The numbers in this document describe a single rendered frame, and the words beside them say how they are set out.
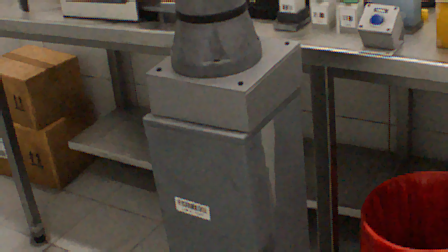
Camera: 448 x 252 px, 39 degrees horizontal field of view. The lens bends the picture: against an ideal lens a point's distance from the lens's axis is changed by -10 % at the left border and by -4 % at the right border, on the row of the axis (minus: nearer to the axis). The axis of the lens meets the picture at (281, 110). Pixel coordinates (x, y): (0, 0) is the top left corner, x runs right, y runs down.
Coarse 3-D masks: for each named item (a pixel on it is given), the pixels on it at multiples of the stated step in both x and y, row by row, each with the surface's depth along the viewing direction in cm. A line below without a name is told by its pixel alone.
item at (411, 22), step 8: (376, 0) 140; (384, 0) 139; (392, 0) 137; (400, 0) 136; (408, 0) 135; (416, 0) 136; (400, 8) 137; (408, 8) 136; (416, 8) 136; (408, 16) 137; (416, 16) 137; (408, 24) 137; (416, 24) 138; (408, 32) 137
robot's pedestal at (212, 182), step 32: (160, 128) 109; (192, 128) 106; (224, 128) 105; (256, 128) 105; (288, 128) 116; (160, 160) 113; (192, 160) 109; (224, 160) 106; (256, 160) 107; (288, 160) 117; (160, 192) 116; (192, 192) 112; (224, 192) 109; (256, 192) 108; (288, 192) 119; (192, 224) 116; (224, 224) 112; (256, 224) 110; (288, 224) 122
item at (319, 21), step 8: (312, 0) 141; (320, 0) 139; (328, 0) 139; (312, 8) 141; (320, 8) 140; (328, 8) 140; (312, 16) 142; (320, 16) 141; (328, 16) 140; (312, 24) 143; (320, 24) 142; (328, 24) 141
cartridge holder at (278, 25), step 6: (306, 6) 146; (282, 12) 143; (288, 12) 143; (300, 12) 143; (306, 12) 146; (282, 18) 144; (288, 18) 143; (294, 18) 142; (300, 18) 143; (306, 18) 145; (276, 24) 143; (282, 24) 143; (288, 24) 142; (294, 24) 142; (300, 24) 143; (294, 30) 142
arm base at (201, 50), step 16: (176, 16) 105; (192, 16) 101; (208, 16) 101; (224, 16) 101; (240, 16) 103; (176, 32) 105; (192, 32) 102; (208, 32) 102; (224, 32) 102; (240, 32) 104; (176, 48) 105; (192, 48) 103; (208, 48) 102; (224, 48) 103; (240, 48) 104; (256, 48) 107; (176, 64) 106; (192, 64) 103; (208, 64) 103; (224, 64) 103; (240, 64) 104
